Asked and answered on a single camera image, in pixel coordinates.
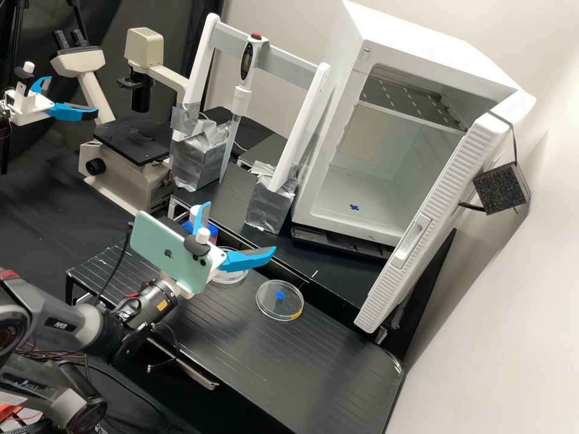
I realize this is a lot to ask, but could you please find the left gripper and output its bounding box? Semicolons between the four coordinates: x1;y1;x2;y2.
4;75;100;126

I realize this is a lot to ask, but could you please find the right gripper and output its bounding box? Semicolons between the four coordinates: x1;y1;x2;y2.
160;201;277;300

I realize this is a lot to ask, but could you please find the blue bottle holder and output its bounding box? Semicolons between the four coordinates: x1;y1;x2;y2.
180;220;220;246

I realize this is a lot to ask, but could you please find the petri dish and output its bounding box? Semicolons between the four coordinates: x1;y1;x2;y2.
209;258;250;286
255;280;305;321

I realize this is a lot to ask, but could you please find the black tray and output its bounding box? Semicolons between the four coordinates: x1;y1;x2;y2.
236;133;291;171

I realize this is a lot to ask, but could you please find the cream microscope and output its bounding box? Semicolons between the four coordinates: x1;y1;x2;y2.
48;27;191;214

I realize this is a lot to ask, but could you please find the white pipette stand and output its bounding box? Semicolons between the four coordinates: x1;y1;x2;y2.
169;12;332;235

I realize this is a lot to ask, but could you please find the pipette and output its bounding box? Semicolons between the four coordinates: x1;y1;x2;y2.
218;32;270;184

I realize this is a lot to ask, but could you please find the incubator door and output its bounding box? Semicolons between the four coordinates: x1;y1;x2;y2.
353;90;538;336

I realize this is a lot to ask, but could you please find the white incubator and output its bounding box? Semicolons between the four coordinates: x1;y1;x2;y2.
289;0;538;262

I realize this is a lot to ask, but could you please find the right wrist camera phone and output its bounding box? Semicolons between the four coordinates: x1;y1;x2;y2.
130;210;217;291

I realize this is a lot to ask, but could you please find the black cable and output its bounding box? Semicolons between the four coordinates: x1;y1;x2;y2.
92;227;136;313

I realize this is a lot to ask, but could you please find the black wire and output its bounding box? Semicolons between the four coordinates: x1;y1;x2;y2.
145;323;181;373

